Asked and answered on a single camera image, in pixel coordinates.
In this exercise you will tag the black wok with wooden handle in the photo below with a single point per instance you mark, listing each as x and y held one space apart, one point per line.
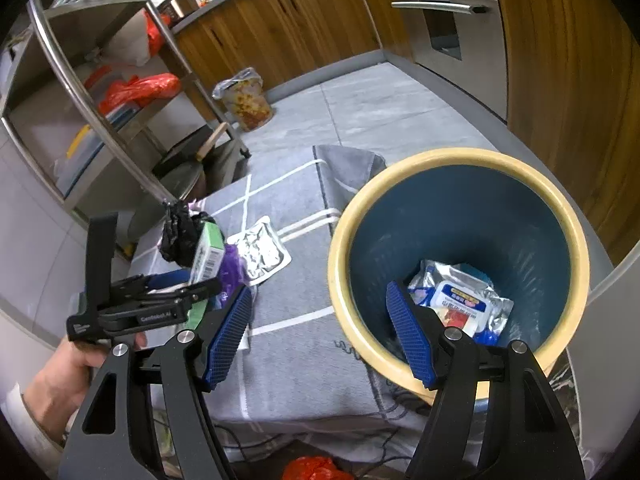
182 169

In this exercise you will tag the green white medicine box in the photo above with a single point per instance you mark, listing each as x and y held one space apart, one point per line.
208 255

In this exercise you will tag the black plastic bag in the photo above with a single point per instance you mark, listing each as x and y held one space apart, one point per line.
181 233

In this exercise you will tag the stainless steel shelf rack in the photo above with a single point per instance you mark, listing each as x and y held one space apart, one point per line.
58 58

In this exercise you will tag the stainless steel oven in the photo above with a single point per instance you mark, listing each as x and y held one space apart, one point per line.
463 42

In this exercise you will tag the grey striped towel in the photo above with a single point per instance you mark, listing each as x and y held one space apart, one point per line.
299 379

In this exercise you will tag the wooden kitchen cabinets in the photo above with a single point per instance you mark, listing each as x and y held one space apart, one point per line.
573 79

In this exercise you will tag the wet wipes packet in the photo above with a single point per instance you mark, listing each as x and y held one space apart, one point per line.
462 297

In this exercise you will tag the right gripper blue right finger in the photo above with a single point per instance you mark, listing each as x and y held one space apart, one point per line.
417 329

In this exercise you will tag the blue bin with yellow rim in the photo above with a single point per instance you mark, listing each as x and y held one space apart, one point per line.
487 241

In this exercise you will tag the silver foil blister pack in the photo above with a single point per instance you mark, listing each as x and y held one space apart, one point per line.
262 251

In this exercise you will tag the person's left hand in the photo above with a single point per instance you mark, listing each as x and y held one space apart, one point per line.
59 388

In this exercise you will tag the purple spray bottle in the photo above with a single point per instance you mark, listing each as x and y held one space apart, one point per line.
231 274

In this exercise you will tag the red plastic bag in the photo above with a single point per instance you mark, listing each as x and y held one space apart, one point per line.
140 91

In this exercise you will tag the floral trash bin with liner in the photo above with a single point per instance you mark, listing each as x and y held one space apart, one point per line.
244 97

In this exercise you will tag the steel pot on counter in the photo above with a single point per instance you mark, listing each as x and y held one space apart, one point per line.
177 10

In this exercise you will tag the red bag on floor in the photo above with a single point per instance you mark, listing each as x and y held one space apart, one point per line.
314 468

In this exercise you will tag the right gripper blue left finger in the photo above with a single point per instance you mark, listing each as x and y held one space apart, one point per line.
226 327

